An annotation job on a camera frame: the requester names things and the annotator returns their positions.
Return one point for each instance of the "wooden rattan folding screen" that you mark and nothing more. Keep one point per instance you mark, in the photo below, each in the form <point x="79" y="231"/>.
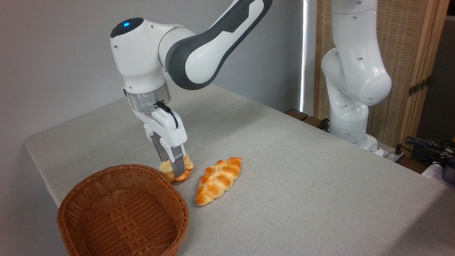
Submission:
<point x="403" y="42"/>

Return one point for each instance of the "grey tablecloth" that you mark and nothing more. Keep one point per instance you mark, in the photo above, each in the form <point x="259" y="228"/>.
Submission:
<point x="302" y="177"/>

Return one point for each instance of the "brown wicker basket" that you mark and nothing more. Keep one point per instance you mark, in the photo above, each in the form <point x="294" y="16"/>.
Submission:
<point x="121" y="213"/>

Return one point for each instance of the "long braided bread loaf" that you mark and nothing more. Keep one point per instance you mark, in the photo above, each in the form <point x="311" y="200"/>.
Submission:
<point x="217" y="181"/>

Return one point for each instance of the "metal screen hinge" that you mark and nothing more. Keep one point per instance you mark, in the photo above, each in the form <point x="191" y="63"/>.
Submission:
<point x="419" y="86"/>

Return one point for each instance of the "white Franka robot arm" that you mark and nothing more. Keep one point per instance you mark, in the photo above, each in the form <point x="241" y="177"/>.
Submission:
<point x="142" y="53"/>

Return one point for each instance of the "small round muffin bread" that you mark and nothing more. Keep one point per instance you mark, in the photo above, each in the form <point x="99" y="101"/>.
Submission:
<point x="166" y="168"/>

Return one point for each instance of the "dark brown wooden block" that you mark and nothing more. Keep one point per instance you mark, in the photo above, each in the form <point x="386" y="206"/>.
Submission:
<point x="296" y="114"/>
<point x="313" y="122"/>

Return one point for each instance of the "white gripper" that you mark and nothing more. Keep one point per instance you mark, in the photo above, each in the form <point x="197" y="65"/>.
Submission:
<point x="169" y="129"/>

